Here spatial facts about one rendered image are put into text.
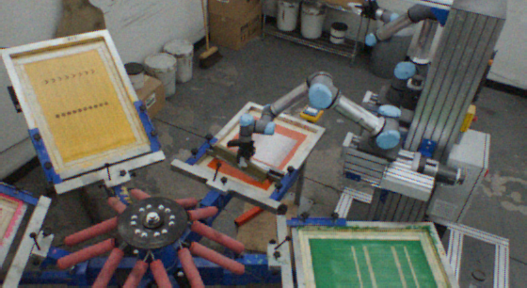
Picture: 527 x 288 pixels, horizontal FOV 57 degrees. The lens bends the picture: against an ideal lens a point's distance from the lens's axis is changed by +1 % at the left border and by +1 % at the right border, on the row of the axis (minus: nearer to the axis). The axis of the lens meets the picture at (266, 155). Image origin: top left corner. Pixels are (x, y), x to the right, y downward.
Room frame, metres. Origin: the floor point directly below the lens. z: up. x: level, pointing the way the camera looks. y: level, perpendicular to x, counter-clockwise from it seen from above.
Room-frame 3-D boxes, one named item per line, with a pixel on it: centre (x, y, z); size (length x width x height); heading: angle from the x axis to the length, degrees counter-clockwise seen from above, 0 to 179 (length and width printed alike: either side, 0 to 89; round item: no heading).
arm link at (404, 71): (2.64, -0.80, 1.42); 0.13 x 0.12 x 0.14; 136
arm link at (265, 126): (2.12, 0.02, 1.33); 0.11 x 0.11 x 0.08; 84
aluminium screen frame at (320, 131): (2.35, 0.04, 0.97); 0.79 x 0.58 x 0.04; 157
